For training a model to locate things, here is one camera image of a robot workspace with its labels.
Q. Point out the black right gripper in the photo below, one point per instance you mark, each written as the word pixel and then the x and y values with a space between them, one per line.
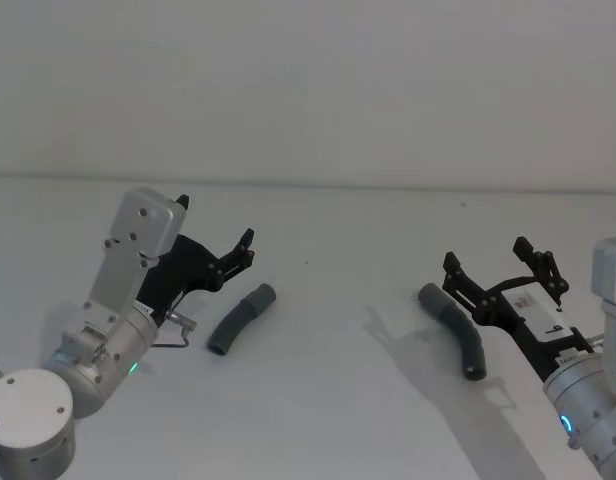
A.
pixel 535 320

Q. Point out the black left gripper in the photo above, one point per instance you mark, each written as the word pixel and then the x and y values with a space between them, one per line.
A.
pixel 180 270

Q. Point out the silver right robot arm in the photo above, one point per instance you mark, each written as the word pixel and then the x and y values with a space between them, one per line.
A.
pixel 588 400

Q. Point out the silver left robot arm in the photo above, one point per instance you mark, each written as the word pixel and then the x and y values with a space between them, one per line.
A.
pixel 130 235

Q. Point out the plain white backdrop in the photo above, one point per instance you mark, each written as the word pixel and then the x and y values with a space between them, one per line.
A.
pixel 308 85

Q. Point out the white table cloth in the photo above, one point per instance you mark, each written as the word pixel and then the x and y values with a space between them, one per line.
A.
pixel 313 400

